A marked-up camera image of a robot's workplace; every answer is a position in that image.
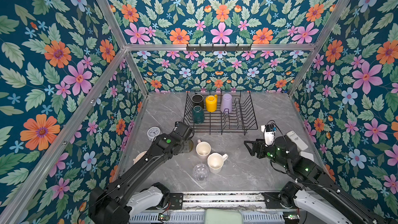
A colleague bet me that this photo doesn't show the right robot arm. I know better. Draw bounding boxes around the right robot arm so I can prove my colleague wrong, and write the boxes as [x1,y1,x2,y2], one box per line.
[244,136,397,224]

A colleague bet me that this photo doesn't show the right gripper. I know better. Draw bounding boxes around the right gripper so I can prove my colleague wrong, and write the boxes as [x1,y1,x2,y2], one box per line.
[243,137,290,172]

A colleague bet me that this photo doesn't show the pink round clock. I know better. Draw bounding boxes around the pink round clock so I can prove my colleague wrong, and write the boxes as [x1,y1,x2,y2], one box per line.
[133,151,147,164]

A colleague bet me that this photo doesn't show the yellow mug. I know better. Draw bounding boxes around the yellow mug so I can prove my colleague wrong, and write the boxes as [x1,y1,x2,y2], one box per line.
[205,95,218,113]

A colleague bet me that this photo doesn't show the green cloth pad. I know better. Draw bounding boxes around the green cloth pad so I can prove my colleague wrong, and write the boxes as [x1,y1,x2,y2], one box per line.
[204,208,244,224]

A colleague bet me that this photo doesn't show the green mug white inside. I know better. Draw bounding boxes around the green mug white inside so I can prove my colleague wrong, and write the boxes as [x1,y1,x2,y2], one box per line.
[192,105,205,124]

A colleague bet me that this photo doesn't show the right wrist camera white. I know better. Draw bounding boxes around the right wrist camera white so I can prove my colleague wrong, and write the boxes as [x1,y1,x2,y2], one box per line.
[261,123,277,146]

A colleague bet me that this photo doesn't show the clear glass cup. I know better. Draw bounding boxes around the clear glass cup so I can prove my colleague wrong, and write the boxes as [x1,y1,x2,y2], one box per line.
[193,163,209,181]

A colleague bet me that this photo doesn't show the olive glass cup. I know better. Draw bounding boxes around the olive glass cup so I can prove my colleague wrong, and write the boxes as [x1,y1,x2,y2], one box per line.
[182,140,194,153]

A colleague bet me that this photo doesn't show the black wall hook rail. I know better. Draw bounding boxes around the black wall hook rail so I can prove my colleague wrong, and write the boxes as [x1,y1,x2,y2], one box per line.
[186,44,252,52]

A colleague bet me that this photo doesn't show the white remote control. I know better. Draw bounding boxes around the white remote control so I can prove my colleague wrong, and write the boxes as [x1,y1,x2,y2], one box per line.
[287,131,308,151]

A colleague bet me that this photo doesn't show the small white alarm clock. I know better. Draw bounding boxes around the small white alarm clock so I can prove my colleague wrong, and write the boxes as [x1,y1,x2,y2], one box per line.
[147,127,162,142]

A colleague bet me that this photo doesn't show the white mug front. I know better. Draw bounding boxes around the white mug front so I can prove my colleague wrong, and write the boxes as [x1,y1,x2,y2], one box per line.
[207,152,229,174]

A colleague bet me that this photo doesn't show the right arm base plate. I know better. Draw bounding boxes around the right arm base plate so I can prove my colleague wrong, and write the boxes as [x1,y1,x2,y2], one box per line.
[261,190,301,209]

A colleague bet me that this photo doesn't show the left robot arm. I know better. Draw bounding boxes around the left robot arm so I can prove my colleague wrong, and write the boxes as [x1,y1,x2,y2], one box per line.
[88,122,195,224]

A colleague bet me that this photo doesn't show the black wire dish rack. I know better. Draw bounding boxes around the black wire dish rack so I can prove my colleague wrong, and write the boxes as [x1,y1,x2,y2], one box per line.
[183,90,258,135]

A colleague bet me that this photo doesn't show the lilac plastic cup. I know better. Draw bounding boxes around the lilac plastic cup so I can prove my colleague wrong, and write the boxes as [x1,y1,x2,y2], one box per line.
[220,93,233,115]

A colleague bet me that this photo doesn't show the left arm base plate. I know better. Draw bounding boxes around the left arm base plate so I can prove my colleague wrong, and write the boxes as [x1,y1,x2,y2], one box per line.
[161,192,184,210]

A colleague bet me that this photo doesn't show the black mug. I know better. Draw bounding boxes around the black mug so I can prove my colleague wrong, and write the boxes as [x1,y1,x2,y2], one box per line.
[191,94,205,109]

